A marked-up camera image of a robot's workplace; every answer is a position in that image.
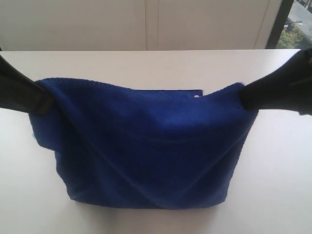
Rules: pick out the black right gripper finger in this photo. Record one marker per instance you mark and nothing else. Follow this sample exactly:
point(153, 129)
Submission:
point(287, 88)

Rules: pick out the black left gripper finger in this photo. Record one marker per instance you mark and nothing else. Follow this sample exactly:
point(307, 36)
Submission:
point(19, 93)

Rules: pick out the blue towel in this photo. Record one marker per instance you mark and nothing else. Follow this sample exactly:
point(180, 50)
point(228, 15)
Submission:
point(143, 149)

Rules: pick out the dark window frame post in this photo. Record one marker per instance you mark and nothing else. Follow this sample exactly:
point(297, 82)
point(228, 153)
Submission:
point(279, 22)

